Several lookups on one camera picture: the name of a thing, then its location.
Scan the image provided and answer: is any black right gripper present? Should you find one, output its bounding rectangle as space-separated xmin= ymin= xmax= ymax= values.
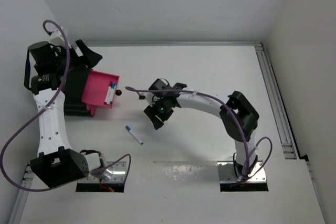
xmin=144 ymin=98 xmax=174 ymax=129

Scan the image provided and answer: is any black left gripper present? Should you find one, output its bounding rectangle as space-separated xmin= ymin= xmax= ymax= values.
xmin=52 ymin=40 xmax=101 ymax=75

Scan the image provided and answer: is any blue cap white marker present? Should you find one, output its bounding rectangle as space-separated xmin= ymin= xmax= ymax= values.
xmin=125 ymin=125 xmax=143 ymax=145

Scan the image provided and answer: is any pink top drawer tray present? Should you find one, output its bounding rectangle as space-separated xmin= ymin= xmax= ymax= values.
xmin=82 ymin=70 xmax=120 ymax=108

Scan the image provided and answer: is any pink drawer tray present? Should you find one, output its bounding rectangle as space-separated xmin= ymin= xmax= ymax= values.
xmin=82 ymin=70 xmax=120 ymax=108
xmin=86 ymin=104 xmax=97 ymax=117

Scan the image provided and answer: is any purple cap white marker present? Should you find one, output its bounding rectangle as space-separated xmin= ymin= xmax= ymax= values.
xmin=109 ymin=84 xmax=116 ymax=104

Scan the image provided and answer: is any light blue cap marker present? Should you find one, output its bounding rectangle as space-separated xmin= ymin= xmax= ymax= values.
xmin=104 ymin=85 xmax=112 ymax=104

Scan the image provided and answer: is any teal cap white marker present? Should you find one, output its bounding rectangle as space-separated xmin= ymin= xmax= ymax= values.
xmin=105 ymin=82 xmax=114 ymax=104

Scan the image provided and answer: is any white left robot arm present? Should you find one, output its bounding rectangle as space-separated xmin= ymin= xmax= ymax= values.
xmin=24 ymin=40 xmax=103 ymax=188

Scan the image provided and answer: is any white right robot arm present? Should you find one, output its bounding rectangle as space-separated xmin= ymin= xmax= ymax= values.
xmin=139 ymin=79 xmax=259 ymax=177

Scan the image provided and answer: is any black drawer cabinet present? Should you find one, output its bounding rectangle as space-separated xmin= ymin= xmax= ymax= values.
xmin=63 ymin=67 xmax=93 ymax=117

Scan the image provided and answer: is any black round knob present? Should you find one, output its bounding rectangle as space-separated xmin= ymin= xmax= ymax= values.
xmin=115 ymin=90 xmax=122 ymax=96

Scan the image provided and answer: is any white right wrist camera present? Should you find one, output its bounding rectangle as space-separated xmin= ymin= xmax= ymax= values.
xmin=139 ymin=92 xmax=154 ymax=104

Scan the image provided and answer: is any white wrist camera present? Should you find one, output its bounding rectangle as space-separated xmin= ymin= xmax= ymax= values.
xmin=139 ymin=92 xmax=154 ymax=104
xmin=49 ymin=28 xmax=66 ymax=48

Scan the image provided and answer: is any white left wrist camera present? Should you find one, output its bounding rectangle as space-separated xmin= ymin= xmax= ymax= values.
xmin=49 ymin=28 xmax=66 ymax=48

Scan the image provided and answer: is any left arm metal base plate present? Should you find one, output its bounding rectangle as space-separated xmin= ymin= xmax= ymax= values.
xmin=77 ymin=162 xmax=127 ymax=184

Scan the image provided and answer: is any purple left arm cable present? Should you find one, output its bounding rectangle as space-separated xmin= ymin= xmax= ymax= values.
xmin=0 ymin=19 xmax=131 ymax=192

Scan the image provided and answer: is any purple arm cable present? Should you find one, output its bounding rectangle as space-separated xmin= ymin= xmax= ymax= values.
xmin=124 ymin=86 xmax=274 ymax=183
xmin=0 ymin=19 xmax=131 ymax=192

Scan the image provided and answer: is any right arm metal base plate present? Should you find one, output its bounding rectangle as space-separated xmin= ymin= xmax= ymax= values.
xmin=217 ymin=161 xmax=267 ymax=183

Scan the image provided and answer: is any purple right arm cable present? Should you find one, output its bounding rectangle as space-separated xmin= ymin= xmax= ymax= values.
xmin=124 ymin=86 xmax=274 ymax=183

